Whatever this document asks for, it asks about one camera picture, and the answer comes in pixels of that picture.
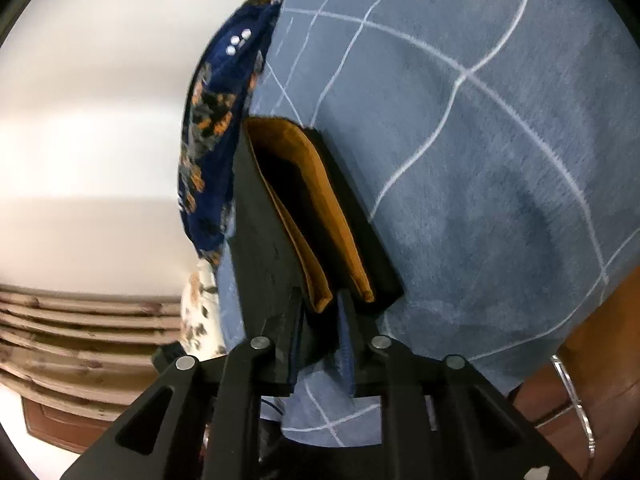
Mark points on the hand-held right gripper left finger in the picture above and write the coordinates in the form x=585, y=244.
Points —
x=296, y=340

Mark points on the blue checked blanket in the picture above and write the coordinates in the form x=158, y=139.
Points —
x=475, y=185

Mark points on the white cloth with dark flowers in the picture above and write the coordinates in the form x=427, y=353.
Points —
x=200, y=310

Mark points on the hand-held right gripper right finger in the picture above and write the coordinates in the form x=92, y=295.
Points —
x=346, y=345

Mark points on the brown wooden cabinet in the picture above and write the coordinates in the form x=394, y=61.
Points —
x=55, y=422

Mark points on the black pants with orange lining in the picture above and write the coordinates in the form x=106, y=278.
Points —
x=280, y=220

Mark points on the navy floral cloth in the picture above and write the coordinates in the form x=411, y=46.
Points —
x=215, y=125

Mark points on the wooden slatted panel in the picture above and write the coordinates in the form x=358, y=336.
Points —
x=75, y=335

